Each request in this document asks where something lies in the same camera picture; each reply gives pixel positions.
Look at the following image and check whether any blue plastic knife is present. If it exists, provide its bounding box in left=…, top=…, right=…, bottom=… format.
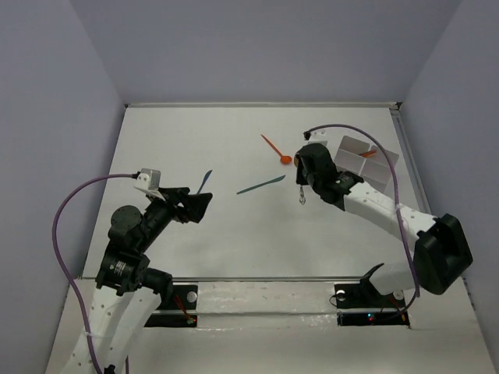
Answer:
left=196, top=170, right=213, bottom=194

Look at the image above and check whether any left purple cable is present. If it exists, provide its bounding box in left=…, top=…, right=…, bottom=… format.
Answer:
left=51, top=173, right=140, bottom=374

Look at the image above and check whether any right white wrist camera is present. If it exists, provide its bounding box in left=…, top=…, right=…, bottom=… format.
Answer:
left=304, top=129, right=328, bottom=146

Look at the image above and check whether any white divided container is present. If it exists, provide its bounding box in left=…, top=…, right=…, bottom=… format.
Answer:
left=334, top=136, right=392, bottom=192

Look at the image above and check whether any copper metal spoon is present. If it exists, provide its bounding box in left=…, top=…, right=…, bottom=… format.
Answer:
left=299, top=185, right=306, bottom=206

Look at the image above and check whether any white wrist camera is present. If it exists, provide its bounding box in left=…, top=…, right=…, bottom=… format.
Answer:
left=134, top=168, right=161, bottom=196
left=304, top=129, right=328, bottom=146

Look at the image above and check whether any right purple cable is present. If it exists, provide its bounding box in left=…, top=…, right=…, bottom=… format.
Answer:
left=303, top=123, right=422, bottom=312

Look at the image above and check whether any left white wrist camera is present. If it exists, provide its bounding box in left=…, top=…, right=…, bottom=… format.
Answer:
left=134, top=168, right=161, bottom=196

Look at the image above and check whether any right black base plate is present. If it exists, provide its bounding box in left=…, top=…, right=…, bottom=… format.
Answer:
left=329, top=284, right=410, bottom=326

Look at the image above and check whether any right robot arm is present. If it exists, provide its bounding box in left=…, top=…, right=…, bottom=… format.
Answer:
left=295, top=143, right=473, bottom=305

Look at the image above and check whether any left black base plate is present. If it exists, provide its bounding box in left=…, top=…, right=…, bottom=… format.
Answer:
left=145, top=284, right=198, bottom=328

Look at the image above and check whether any orange plastic spoon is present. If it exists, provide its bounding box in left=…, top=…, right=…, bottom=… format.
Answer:
left=260, top=134, right=293, bottom=164

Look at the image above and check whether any purple cable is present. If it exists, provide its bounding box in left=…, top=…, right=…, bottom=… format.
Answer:
left=51, top=173, right=140, bottom=374
left=303, top=123, right=422, bottom=312

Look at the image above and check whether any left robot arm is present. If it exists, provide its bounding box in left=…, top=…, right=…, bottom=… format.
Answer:
left=62, top=188, right=213, bottom=373

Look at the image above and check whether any teal plastic knife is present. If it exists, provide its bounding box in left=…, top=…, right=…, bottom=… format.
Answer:
left=235, top=175, right=286, bottom=195

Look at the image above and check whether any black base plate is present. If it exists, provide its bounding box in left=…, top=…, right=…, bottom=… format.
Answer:
left=145, top=284, right=198, bottom=328
left=329, top=284, right=410, bottom=326

